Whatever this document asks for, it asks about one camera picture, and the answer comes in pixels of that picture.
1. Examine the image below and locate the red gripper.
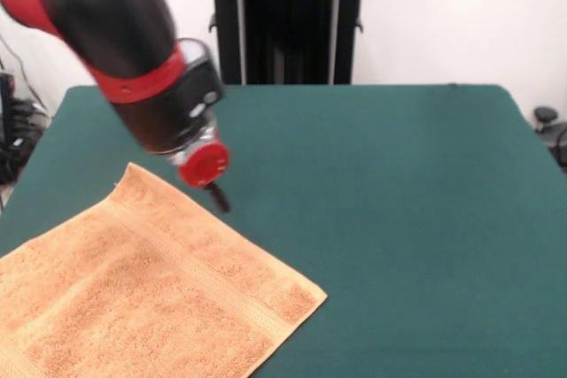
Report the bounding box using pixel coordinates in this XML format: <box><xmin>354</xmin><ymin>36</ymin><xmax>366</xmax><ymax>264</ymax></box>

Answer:
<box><xmin>176</xmin><ymin>141</ymin><xmax>232</xmax><ymax>214</ymax></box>

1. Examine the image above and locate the orange terry towel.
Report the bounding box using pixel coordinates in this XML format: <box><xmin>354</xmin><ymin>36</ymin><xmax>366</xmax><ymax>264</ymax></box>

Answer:
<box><xmin>0</xmin><ymin>162</ymin><xmax>329</xmax><ymax>378</ymax></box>

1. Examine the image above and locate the dark green table cloth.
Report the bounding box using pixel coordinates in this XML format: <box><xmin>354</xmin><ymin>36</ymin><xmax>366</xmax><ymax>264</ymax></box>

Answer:
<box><xmin>0</xmin><ymin>83</ymin><xmax>567</xmax><ymax>378</ymax></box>

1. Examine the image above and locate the black electronics box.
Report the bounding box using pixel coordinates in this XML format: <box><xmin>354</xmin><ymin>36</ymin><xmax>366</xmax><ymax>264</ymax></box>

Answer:
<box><xmin>0</xmin><ymin>71</ymin><xmax>16</xmax><ymax>144</ymax></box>

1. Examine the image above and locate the black chair base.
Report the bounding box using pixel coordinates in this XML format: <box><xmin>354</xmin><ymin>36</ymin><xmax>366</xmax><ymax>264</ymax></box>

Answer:
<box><xmin>532</xmin><ymin>105</ymin><xmax>567</xmax><ymax>175</ymax></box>

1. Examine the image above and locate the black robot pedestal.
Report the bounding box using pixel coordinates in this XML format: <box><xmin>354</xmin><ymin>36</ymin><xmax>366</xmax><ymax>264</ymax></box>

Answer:
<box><xmin>193</xmin><ymin>0</ymin><xmax>383</xmax><ymax>85</ymax></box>

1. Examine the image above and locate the black cable bundle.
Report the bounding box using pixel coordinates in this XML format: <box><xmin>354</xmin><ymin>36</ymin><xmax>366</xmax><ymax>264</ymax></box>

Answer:
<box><xmin>0</xmin><ymin>97</ymin><xmax>50</xmax><ymax>184</ymax></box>

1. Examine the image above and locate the grey wall cable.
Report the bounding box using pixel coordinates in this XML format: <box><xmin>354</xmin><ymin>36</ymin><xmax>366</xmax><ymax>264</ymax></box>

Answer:
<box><xmin>0</xmin><ymin>35</ymin><xmax>49</xmax><ymax>113</ymax></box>

